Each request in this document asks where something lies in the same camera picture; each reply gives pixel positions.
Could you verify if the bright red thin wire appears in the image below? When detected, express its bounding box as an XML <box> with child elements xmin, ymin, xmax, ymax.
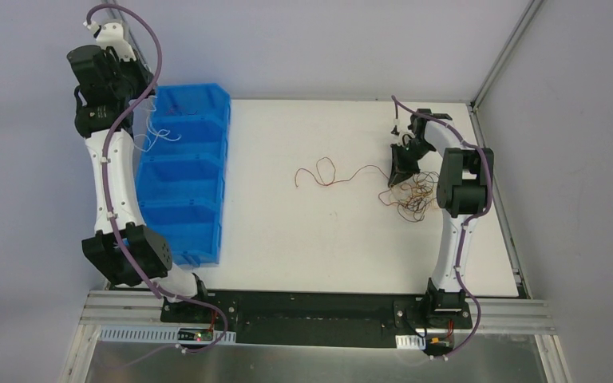
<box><xmin>294</xmin><ymin>156</ymin><xmax>392</xmax><ymax>188</ymax></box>

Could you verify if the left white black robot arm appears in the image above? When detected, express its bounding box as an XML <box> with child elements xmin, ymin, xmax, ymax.
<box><xmin>66</xmin><ymin>45</ymin><xmax>212</xmax><ymax>323</ymax></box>

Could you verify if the right corner aluminium post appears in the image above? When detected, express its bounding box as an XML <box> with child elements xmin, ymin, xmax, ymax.
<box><xmin>471</xmin><ymin>0</ymin><xmax>546</xmax><ymax>111</ymax></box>

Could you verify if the bundle of thin wires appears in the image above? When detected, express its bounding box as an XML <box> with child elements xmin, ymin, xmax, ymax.
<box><xmin>378</xmin><ymin>172</ymin><xmax>441</xmax><ymax>223</ymax></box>

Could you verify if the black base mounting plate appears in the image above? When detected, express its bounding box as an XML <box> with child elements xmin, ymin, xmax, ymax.
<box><xmin>160</xmin><ymin>290</ymin><xmax>473</xmax><ymax>349</ymax></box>

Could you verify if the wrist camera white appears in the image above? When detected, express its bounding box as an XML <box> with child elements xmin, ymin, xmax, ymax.
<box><xmin>93</xmin><ymin>20</ymin><xmax>136</xmax><ymax>62</ymax></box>
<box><xmin>390</xmin><ymin>118</ymin><xmax>411</xmax><ymax>137</ymax></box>

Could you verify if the white slotted cable duct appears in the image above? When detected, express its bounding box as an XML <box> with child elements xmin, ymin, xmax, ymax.
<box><xmin>98</xmin><ymin>326</ymin><xmax>236</xmax><ymax>346</ymax></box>

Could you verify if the blue plastic bin row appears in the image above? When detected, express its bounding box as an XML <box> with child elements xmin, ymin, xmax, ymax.
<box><xmin>136</xmin><ymin>83</ymin><xmax>231</xmax><ymax>267</ymax></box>

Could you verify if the aluminium frame rail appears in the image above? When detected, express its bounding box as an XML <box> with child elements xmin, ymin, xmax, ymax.
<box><xmin>79</xmin><ymin>290</ymin><xmax>557</xmax><ymax>335</ymax></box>

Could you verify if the corner aluminium post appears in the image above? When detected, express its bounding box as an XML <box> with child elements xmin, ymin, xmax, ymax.
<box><xmin>471</xmin><ymin>0</ymin><xmax>546</xmax><ymax>111</ymax></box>
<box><xmin>100</xmin><ymin>15</ymin><xmax>153</xmax><ymax>74</ymax></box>

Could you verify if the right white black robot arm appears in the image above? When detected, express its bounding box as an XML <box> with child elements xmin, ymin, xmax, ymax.
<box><xmin>388</xmin><ymin>109</ymin><xmax>495</xmax><ymax>328</ymax></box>

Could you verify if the left corner aluminium post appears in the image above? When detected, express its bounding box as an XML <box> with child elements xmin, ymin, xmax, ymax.
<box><xmin>100</xmin><ymin>15</ymin><xmax>153</xmax><ymax>74</ymax></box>

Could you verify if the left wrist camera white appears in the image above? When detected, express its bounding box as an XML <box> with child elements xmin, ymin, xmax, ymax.
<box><xmin>93</xmin><ymin>20</ymin><xmax>136</xmax><ymax>62</ymax></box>

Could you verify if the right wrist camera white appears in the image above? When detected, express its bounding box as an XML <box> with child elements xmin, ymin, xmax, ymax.
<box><xmin>390</xmin><ymin>118</ymin><xmax>411</xmax><ymax>137</ymax></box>

